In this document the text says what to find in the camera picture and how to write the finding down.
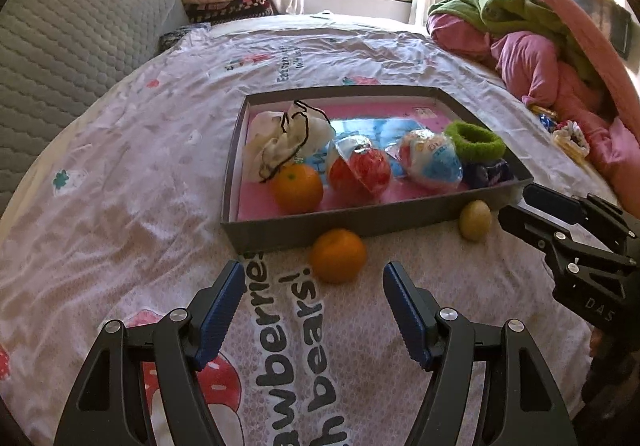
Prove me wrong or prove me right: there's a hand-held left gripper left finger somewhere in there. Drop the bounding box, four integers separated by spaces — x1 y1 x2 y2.
54 260 247 446

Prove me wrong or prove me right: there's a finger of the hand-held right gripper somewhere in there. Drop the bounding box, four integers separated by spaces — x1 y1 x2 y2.
521 183 640 247
497 205 638 277

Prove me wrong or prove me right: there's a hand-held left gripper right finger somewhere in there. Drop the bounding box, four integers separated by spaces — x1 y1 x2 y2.
382 261 576 446

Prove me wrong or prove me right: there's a yellow-brown round fruit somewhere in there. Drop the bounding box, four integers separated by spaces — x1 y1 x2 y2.
459 200 493 241

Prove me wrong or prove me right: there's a blue snack packet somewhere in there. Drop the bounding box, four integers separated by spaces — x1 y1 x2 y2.
462 158 516 189

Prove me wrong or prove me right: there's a green fuzzy ring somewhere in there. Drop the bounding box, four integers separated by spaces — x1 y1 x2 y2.
444 121 507 163

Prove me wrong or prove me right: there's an orange mandarin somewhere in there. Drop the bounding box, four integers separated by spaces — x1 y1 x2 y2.
271 164 325 214
309 228 367 284

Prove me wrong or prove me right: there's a blue and white ball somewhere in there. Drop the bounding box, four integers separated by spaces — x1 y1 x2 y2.
396 128 463 191

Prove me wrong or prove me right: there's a shallow grey cardboard box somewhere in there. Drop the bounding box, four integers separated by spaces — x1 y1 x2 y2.
220 84 535 254

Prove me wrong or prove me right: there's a red ball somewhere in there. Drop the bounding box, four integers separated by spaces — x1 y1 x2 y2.
327 135 393 201

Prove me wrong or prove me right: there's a white drawstring bag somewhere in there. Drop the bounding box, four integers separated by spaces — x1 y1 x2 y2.
243 100 337 184

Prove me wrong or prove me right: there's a pink quilt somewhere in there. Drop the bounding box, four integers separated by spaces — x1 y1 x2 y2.
426 13 640 217

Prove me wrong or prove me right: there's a dark framed picture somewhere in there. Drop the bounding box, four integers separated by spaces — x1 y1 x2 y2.
565 0 632 59

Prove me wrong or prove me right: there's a green blanket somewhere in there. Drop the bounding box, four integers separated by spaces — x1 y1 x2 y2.
432 0 606 86

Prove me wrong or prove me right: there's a dark patterned cloth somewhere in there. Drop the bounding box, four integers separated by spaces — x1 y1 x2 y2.
159 23 211 51

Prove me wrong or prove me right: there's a grey quilted headboard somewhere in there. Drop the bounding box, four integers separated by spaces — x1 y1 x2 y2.
0 0 191 217

